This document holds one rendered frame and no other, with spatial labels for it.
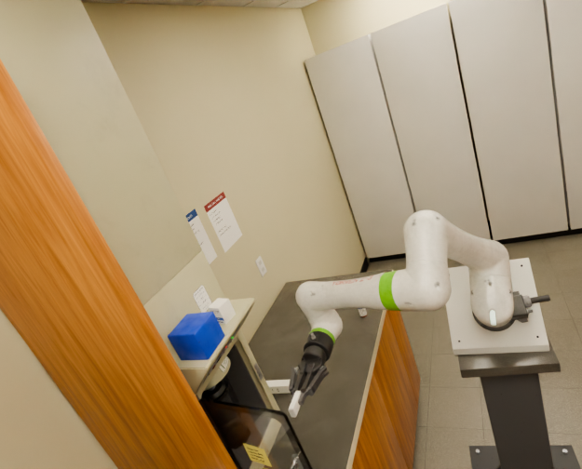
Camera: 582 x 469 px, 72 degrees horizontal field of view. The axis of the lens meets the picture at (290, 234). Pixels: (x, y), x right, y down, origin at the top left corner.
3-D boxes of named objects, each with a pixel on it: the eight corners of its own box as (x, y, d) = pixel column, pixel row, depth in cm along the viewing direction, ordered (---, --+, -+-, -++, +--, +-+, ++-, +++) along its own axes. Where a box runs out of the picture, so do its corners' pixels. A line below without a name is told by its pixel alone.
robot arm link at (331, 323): (350, 324, 147) (324, 329, 152) (335, 297, 143) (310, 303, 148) (342, 351, 135) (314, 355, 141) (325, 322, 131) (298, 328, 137)
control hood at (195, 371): (187, 395, 114) (172, 368, 110) (237, 323, 140) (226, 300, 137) (220, 396, 108) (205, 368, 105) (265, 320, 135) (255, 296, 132)
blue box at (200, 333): (181, 361, 112) (166, 336, 109) (199, 337, 120) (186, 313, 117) (209, 360, 108) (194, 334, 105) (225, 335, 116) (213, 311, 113)
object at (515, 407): (572, 447, 200) (551, 301, 168) (614, 555, 159) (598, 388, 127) (469, 447, 218) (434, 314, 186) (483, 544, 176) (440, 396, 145)
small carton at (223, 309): (215, 323, 125) (207, 307, 123) (224, 313, 129) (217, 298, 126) (225, 324, 122) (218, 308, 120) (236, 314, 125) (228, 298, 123)
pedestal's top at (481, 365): (535, 314, 165) (534, 306, 163) (561, 371, 137) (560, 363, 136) (453, 324, 177) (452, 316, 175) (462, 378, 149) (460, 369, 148)
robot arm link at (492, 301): (510, 284, 146) (511, 274, 130) (515, 328, 141) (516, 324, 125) (472, 285, 152) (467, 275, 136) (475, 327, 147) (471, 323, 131)
